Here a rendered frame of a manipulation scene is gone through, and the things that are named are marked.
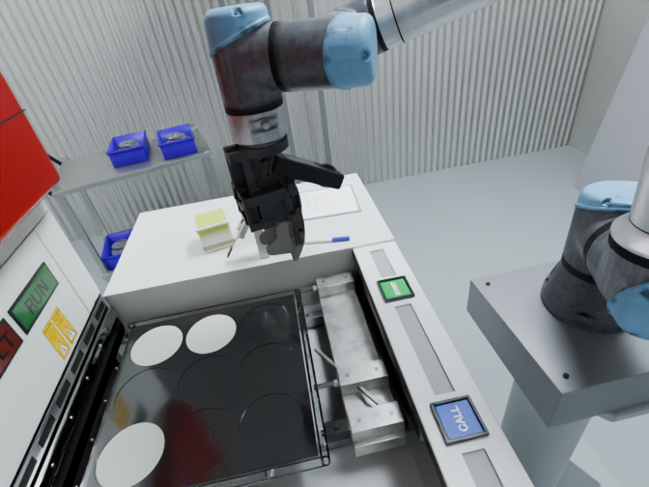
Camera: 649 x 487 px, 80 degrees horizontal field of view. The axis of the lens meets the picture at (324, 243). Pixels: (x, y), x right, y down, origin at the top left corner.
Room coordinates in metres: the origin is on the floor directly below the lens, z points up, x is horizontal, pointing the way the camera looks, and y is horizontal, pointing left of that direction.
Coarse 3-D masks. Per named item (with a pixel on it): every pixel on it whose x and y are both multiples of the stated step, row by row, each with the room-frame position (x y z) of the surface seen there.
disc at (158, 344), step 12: (144, 336) 0.56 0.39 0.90; (156, 336) 0.55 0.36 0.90; (168, 336) 0.55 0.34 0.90; (180, 336) 0.54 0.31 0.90; (132, 348) 0.53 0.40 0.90; (144, 348) 0.53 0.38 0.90; (156, 348) 0.52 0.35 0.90; (168, 348) 0.52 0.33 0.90; (144, 360) 0.49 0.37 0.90; (156, 360) 0.49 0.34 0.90
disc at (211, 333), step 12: (204, 324) 0.57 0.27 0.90; (216, 324) 0.56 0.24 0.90; (228, 324) 0.56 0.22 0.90; (192, 336) 0.54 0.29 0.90; (204, 336) 0.53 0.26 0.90; (216, 336) 0.53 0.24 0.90; (228, 336) 0.52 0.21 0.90; (192, 348) 0.51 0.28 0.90; (204, 348) 0.50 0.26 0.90; (216, 348) 0.50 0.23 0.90
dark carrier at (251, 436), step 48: (240, 336) 0.52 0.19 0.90; (288, 336) 0.50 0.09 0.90; (144, 384) 0.44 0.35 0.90; (192, 384) 0.43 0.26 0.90; (240, 384) 0.41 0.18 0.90; (288, 384) 0.40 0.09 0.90; (192, 432) 0.34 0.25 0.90; (240, 432) 0.33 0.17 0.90; (288, 432) 0.32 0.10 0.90; (96, 480) 0.29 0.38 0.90; (144, 480) 0.28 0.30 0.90; (192, 480) 0.27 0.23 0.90
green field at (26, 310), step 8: (40, 272) 0.51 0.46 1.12; (48, 272) 0.53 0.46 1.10; (40, 280) 0.50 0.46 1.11; (48, 280) 0.52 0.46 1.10; (32, 288) 0.48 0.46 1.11; (40, 288) 0.49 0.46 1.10; (48, 288) 0.51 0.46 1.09; (24, 296) 0.46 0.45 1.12; (32, 296) 0.47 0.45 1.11; (40, 296) 0.48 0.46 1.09; (48, 296) 0.50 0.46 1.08; (16, 304) 0.44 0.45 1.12; (24, 304) 0.45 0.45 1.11; (32, 304) 0.46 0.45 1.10; (40, 304) 0.47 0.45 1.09; (16, 312) 0.43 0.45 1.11; (24, 312) 0.44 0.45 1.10; (32, 312) 0.45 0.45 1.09; (24, 320) 0.43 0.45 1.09; (32, 320) 0.44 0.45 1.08
